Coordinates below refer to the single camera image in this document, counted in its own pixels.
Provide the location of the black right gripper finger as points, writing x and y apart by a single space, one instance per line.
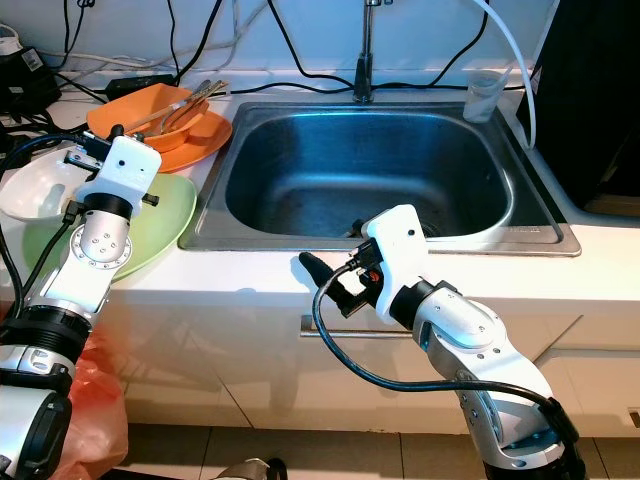
320 270
358 228

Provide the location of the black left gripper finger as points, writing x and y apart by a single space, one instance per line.
119 132

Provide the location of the white bowl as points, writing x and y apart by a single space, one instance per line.
40 185

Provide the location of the green plate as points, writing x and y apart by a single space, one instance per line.
170 220

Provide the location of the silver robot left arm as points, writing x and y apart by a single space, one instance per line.
105 245

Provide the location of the white kitchen base cabinet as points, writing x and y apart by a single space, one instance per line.
260 390

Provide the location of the orange plastic bowl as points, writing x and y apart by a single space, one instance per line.
130 112

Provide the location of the black power adapter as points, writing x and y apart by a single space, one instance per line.
140 86

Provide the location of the silver metal spoon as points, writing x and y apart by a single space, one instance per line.
182 115

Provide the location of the stainless steel sink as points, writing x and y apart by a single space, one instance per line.
360 160

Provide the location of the orange plastic plate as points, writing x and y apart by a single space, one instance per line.
210 140

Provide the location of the black charger box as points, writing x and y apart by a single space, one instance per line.
28 85

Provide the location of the white power plug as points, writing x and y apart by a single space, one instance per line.
10 42

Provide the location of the chrome faucet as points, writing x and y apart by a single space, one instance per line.
365 50

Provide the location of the clear plastic cup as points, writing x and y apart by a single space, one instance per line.
485 98

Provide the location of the black robot left foot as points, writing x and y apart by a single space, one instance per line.
250 470

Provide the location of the orange plastic bag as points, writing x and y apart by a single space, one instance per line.
95 400

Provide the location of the black countertop appliance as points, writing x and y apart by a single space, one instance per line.
590 100

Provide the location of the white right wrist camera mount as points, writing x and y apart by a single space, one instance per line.
400 250

